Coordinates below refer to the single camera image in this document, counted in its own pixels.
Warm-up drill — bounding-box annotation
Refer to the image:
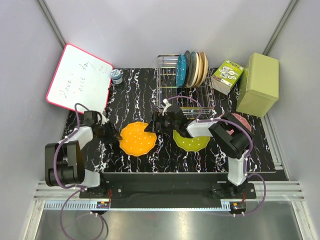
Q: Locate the lime green polka dot plate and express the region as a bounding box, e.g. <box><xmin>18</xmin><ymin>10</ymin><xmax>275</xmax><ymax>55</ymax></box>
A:
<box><xmin>173</xmin><ymin>130</ymin><xmax>211</xmax><ymax>152</ymax></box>

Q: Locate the dark teal plate in rack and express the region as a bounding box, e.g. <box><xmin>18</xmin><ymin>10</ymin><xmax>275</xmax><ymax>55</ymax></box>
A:
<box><xmin>183</xmin><ymin>50</ymin><xmax>191</xmax><ymax>87</ymax></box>

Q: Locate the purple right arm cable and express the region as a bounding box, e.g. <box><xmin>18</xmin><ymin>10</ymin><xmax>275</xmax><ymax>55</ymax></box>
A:
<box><xmin>166</xmin><ymin>96</ymin><xmax>267</xmax><ymax>217</ymax></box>

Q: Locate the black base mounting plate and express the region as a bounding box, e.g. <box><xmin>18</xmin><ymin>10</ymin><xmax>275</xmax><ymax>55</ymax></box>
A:
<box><xmin>80</xmin><ymin>173</ymin><xmax>257</xmax><ymax>211</ymax></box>

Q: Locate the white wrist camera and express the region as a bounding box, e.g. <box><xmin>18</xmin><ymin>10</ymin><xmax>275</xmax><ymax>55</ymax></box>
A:
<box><xmin>100</xmin><ymin>110</ymin><xmax>109</xmax><ymax>125</ymax></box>
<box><xmin>162</xmin><ymin>98</ymin><xmax>172</xmax><ymax>116</ymax></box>

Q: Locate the blue polka dot plate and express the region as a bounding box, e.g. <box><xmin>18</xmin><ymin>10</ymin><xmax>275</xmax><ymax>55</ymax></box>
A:
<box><xmin>175</xmin><ymin>54</ymin><xmax>187</xmax><ymax>88</ymax></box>

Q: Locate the cream plate in rack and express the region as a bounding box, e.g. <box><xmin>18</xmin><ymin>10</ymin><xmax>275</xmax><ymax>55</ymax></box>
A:
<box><xmin>191</xmin><ymin>51</ymin><xmax>203</xmax><ymax>87</ymax></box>

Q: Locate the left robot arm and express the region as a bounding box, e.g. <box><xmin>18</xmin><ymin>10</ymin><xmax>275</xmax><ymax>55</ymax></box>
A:
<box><xmin>44</xmin><ymin>110</ymin><xmax>122</xmax><ymax>198</ymax></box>

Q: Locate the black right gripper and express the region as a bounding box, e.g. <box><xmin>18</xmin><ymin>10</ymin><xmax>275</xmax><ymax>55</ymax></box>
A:
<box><xmin>144</xmin><ymin>112</ymin><xmax>179</xmax><ymax>135</ymax></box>

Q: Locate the pink polka dot plate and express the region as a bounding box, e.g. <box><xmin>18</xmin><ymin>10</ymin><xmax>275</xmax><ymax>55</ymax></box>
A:
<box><xmin>224</xmin><ymin>112</ymin><xmax>252</xmax><ymax>134</ymax></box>

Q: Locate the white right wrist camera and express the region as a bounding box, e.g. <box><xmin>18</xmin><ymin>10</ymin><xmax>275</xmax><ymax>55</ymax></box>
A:
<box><xmin>162</xmin><ymin>98</ymin><xmax>172</xmax><ymax>116</ymax></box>

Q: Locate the metal wire dish rack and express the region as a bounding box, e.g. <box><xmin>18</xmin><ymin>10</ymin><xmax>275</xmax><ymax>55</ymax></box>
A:
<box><xmin>156</xmin><ymin>54</ymin><xmax>216</xmax><ymax>119</ymax></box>

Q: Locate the orange polka dot plate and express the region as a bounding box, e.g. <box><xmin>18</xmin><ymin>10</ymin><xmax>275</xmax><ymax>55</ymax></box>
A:
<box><xmin>119</xmin><ymin>121</ymin><xmax>157</xmax><ymax>157</ymax></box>

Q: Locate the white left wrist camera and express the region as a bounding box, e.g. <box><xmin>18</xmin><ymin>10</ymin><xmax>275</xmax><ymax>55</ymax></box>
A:
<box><xmin>100</xmin><ymin>110</ymin><xmax>109</xmax><ymax>125</ymax></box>

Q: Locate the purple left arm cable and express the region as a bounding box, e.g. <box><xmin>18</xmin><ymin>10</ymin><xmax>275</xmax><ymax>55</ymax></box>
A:
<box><xmin>54</xmin><ymin>102</ymin><xmax>110</xmax><ymax>240</ymax></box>

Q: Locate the light green metal tin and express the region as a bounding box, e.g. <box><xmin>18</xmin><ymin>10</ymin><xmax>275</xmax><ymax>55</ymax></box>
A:
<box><xmin>236</xmin><ymin>52</ymin><xmax>279</xmax><ymax>118</ymax></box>

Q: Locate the beige plate in rack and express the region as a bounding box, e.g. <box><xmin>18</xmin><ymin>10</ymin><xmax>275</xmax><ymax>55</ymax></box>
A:
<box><xmin>195</xmin><ymin>51</ymin><xmax>209</xmax><ymax>87</ymax></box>

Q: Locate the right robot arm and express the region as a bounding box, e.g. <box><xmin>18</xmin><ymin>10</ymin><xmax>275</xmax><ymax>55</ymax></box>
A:
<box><xmin>144</xmin><ymin>104</ymin><xmax>253</xmax><ymax>199</ymax></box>

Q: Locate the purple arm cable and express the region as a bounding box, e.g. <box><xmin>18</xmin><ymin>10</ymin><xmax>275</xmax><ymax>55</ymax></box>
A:
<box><xmin>54</xmin><ymin>102</ymin><xmax>110</xmax><ymax>240</ymax></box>
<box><xmin>166</xmin><ymin>96</ymin><xmax>267</xmax><ymax>217</ymax></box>

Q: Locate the small blue lidded jar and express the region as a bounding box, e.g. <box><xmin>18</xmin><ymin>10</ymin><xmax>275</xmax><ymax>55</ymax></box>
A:
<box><xmin>110</xmin><ymin>69</ymin><xmax>123</xmax><ymax>85</ymax></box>

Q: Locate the teal grey plate in rack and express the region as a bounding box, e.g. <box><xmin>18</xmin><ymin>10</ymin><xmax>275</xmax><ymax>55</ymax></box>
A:
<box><xmin>186</xmin><ymin>51</ymin><xmax>198</xmax><ymax>88</ymax></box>

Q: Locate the pink framed whiteboard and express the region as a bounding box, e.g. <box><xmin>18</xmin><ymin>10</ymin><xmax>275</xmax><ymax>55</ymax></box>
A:
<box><xmin>46</xmin><ymin>44</ymin><xmax>113</xmax><ymax>112</ymax></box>

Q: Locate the green printed paper box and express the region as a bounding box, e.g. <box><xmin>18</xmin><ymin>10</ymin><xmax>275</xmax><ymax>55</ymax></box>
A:
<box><xmin>211</xmin><ymin>59</ymin><xmax>245</xmax><ymax>95</ymax></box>

